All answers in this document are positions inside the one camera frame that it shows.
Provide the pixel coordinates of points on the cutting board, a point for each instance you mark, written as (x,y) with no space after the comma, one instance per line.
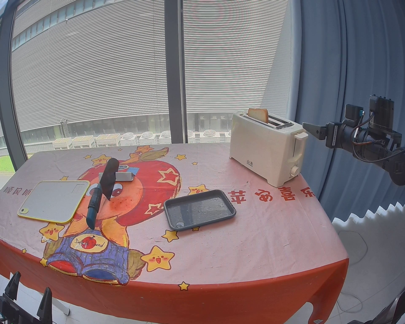
(52,201)

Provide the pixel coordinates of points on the slice of bread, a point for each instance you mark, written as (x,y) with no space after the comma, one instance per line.
(258,114)

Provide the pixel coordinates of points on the window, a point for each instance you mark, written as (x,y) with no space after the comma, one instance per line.
(95,79)

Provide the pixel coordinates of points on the dark grey tray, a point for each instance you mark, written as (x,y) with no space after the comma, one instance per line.
(199,208)

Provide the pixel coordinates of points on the white knife rest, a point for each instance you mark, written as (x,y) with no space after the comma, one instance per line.
(124,176)

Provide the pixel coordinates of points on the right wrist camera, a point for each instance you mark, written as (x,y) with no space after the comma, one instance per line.
(353,112)

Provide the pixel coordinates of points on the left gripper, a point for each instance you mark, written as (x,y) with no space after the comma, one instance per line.
(14,311)

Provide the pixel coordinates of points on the blue curtain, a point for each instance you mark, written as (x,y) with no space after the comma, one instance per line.
(329,63)

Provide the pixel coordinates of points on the cream toaster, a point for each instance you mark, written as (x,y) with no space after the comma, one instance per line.
(269,152)

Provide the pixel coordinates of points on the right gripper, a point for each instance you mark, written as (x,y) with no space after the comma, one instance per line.
(336,134)

